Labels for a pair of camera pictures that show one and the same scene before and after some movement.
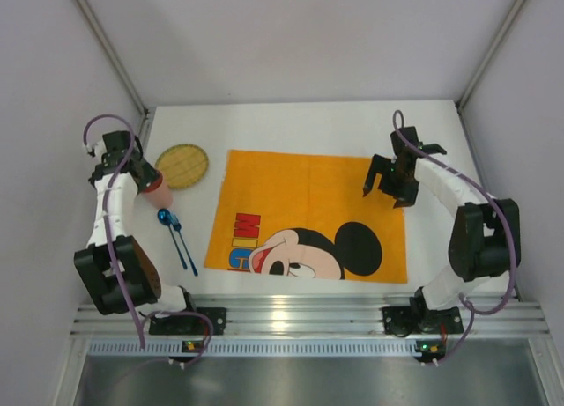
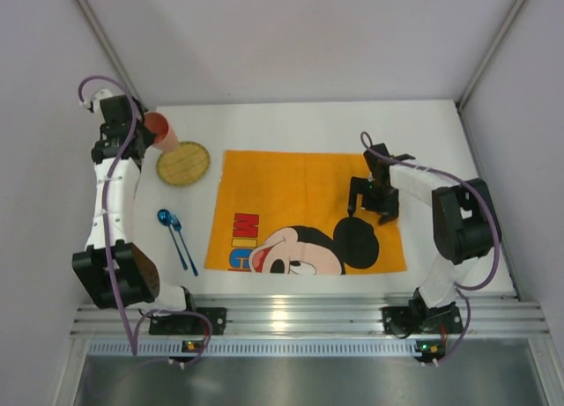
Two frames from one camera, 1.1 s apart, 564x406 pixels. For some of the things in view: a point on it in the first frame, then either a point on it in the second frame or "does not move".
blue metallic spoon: [164, 217] does not move
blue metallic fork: [176, 224] does not move
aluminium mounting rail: [338, 315] does not move
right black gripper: [392, 182] → [367, 194]
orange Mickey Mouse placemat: [304, 215] does not move
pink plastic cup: [159, 194] → [166, 139]
